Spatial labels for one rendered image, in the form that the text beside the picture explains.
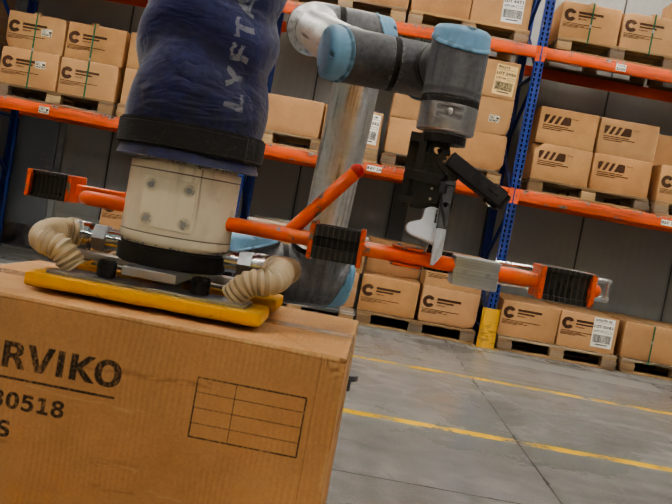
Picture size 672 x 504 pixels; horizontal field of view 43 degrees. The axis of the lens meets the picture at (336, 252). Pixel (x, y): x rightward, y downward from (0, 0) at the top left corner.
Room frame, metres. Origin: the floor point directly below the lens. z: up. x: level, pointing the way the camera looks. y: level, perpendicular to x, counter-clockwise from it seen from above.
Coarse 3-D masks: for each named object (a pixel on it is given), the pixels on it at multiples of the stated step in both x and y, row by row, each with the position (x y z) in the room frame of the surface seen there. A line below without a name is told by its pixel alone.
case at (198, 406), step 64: (0, 320) 1.13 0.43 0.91; (64, 320) 1.12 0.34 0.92; (128, 320) 1.12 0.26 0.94; (192, 320) 1.18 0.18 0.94; (320, 320) 1.41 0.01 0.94; (0, 384) 1.13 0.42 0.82; (64, 384) 1.12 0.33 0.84; (128, 384) 1.12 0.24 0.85; (192, 384) 1.11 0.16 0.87; (256, 384) 1.11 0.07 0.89; (320, 384) 1.10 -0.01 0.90; (0, 448) 1.12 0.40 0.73; (64, 448) 1.12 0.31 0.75; (128, 448) 1.11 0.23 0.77; (192, 448) 1.11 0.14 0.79; (256, 448) 1.10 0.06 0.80; (320, 448) 1.10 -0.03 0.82
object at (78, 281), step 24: (48, 288) 1.18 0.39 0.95; (72, 288) 1.17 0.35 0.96; (96, 288) 1.17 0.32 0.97; (120, 288) 1.17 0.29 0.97; (144, 288) 1.18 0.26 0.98; (168, 288) 1.22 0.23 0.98; (192, 288) 1.21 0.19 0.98; (192, 312) 1.17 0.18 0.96; (216, 312) 1.16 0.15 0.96; (240, 312) 1.16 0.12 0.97; (264, 312) 1.21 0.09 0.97
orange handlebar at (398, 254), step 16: (80, 192) 1.57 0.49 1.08; (96, 192) 1.33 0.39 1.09; (112, 192) 1.57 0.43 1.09; (112, 208) 1.29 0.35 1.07; (240, 224) 1.28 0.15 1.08; (256, 224) 1.28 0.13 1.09; (272, 224) 1.33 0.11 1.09; (288, 240) 1.28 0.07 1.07; (304, 240) 1.28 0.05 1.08; (368, 256) 1.28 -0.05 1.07; (384, 256) 1.27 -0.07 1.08; (400, 256) 1.27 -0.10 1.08; (416, 256) 1.27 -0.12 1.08; (448, 256) 1.31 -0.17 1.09; (512, 272) 1.26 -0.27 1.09; (528, 272) 1.27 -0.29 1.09
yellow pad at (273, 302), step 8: (80, 264) 1.37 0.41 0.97; (88, 264) 1.38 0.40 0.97; (96, 264) 1.38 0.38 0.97; (120, 272) 1.36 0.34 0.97; (144, 280) 1.36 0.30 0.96; (184, 288) 1.36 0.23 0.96; (216, 288) 1.37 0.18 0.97; (264, 296) 1.38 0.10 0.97; (272, 296) 1.40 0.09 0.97; (280, 296) 1.42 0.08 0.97; (256, 304) 1.35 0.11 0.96; (264, 304) 1.35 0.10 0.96; (272, 304) 1.35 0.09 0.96; (280, 304) 1.42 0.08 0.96
